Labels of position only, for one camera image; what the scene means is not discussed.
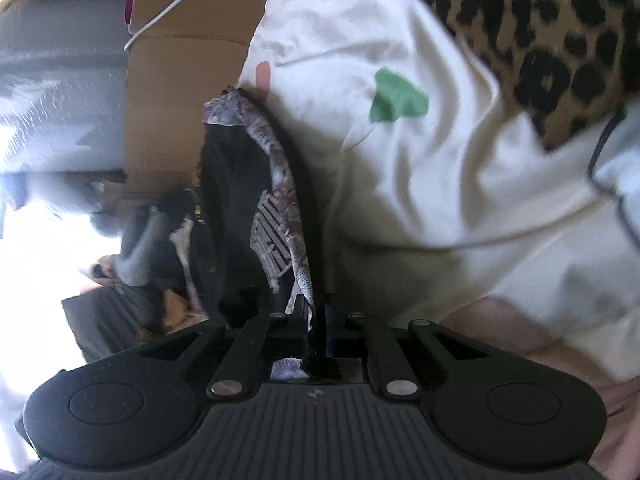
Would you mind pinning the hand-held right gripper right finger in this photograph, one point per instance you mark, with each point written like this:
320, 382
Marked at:
330, 330

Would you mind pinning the leopard print cloth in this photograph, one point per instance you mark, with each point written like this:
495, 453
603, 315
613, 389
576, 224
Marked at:
550, 60

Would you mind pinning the cardboard box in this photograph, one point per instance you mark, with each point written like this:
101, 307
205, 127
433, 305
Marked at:
175, 85

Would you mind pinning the grey plastic wrap sheet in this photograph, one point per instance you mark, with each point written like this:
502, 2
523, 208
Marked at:
60, 85

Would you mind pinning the brown garment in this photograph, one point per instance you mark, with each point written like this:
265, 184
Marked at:
175, 311

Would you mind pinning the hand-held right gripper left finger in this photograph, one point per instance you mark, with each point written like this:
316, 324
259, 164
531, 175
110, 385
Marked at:
301, 322

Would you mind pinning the white printed blanket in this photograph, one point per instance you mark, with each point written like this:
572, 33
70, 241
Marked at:
400, 185

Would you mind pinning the grey garment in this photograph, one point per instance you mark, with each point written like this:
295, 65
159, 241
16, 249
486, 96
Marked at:
137, 260

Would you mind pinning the black shorts patterned side panels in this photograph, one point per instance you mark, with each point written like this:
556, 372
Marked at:
225, 210

